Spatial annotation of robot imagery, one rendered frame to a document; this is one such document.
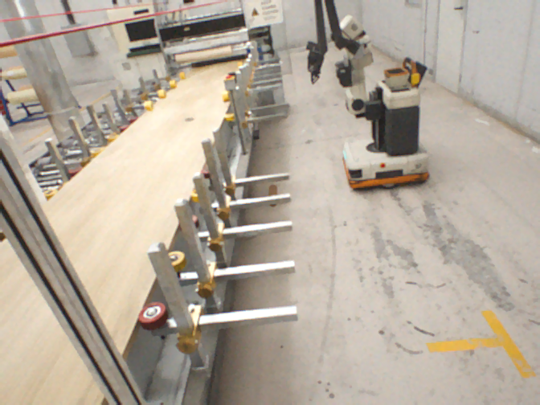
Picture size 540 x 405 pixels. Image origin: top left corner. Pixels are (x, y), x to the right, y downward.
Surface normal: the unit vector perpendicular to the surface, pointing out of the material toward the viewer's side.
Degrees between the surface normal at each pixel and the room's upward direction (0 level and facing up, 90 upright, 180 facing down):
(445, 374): 0
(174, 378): 0
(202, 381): 0
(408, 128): 90
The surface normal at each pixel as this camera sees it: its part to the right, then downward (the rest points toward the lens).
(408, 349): -0.16, -0.86
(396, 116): -0.07, 0.51
